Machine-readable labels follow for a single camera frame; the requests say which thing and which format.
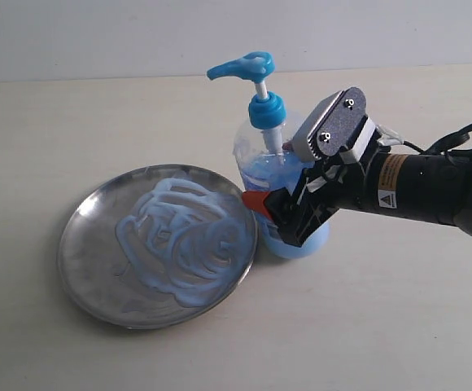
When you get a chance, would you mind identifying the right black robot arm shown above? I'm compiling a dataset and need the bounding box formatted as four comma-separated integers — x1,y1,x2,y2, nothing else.
243,147,472,247

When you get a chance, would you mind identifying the round steel plate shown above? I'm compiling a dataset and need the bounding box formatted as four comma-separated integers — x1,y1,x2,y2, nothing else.
57,164,259,330

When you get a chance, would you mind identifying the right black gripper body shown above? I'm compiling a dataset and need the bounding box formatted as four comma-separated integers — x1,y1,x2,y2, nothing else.
288,147,387,228

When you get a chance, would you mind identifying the blue soap smear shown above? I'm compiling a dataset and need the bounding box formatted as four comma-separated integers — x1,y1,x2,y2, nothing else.
115,178,256,308

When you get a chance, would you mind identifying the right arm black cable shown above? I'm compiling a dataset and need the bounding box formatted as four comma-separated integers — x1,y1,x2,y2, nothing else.
379,117,472,156

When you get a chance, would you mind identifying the blue pump lotion bottle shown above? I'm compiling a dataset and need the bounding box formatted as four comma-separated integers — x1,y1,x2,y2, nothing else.
207,51,330,260

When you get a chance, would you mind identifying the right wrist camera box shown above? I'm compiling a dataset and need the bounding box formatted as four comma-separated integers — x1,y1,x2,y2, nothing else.
290,87,376,165

